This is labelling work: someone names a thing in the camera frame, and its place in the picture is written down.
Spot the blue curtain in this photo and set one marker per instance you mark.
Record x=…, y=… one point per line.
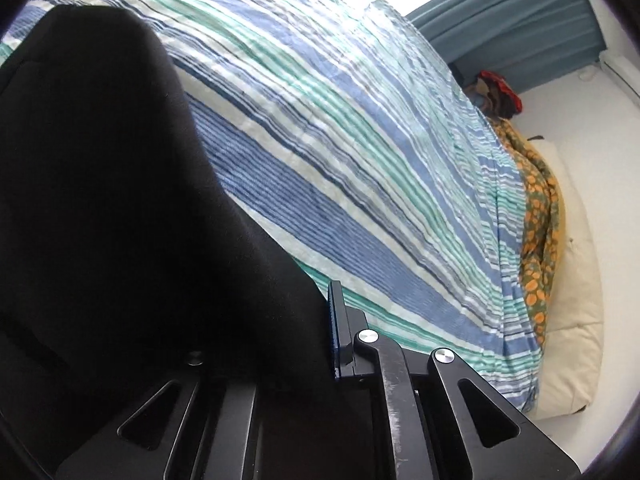
x=510, y=25

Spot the black pants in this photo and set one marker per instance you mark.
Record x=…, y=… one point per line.
x=110, y=200

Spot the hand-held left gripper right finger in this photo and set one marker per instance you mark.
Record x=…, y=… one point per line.
x=336, y=330

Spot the cream padded headboard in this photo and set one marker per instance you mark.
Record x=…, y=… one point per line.
x=575, y=310

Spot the orange patterned quilt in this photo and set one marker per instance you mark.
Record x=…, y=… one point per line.
x=537, y=220

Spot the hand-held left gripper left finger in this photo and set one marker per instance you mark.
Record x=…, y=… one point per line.
x=215, y=425

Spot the striped bed sheet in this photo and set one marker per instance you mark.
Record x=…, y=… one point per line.
x=350, y=135

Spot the red and black clothes pile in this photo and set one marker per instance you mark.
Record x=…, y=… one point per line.
x=497, y=92

